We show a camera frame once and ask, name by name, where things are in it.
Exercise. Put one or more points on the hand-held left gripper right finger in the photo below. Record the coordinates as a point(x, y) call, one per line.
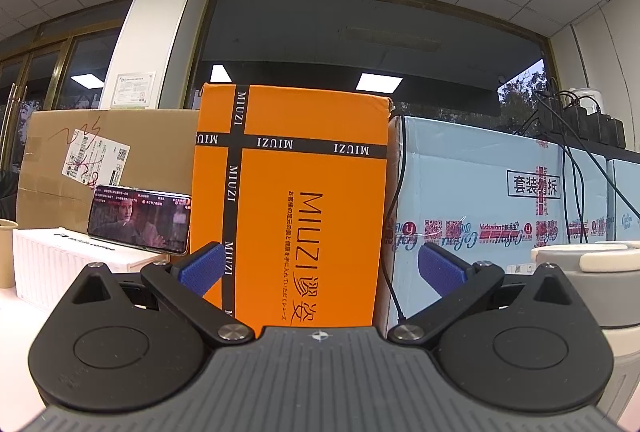
point(442, 269)

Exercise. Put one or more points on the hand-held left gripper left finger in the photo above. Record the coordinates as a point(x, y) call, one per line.
point(202, 267)

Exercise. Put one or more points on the grey insulated container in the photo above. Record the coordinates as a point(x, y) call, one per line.
point(595, 282)

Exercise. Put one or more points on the black smartphone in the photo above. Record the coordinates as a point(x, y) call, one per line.
point(140, 219)

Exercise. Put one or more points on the large light blue carton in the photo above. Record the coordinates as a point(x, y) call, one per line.
point(475, 172)

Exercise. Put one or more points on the orange cardboard box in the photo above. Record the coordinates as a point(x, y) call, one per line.
point(300, 222)

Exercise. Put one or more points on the white ribbed box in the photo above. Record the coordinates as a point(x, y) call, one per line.
point(55, 262)

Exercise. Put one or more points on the brown cardboard box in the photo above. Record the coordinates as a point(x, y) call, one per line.
point(45, 192)

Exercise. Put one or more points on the brown paper cup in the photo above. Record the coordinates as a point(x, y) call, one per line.
point(6, 257)

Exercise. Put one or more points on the small light blue carton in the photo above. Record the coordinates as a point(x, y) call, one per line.
point(625, 192)

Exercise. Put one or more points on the row of black chargers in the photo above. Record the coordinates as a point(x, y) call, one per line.
point(585, 122)

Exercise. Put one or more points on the white kettle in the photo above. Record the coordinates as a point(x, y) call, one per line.
point(585, 97)

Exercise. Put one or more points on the gold framed glass door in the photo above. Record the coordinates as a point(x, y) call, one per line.
point(55, 72)

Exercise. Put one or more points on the large dark window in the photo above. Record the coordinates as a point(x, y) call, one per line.
point(350, 37)

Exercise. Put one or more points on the white wall notice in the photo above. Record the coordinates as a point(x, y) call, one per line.
point(133, 90)

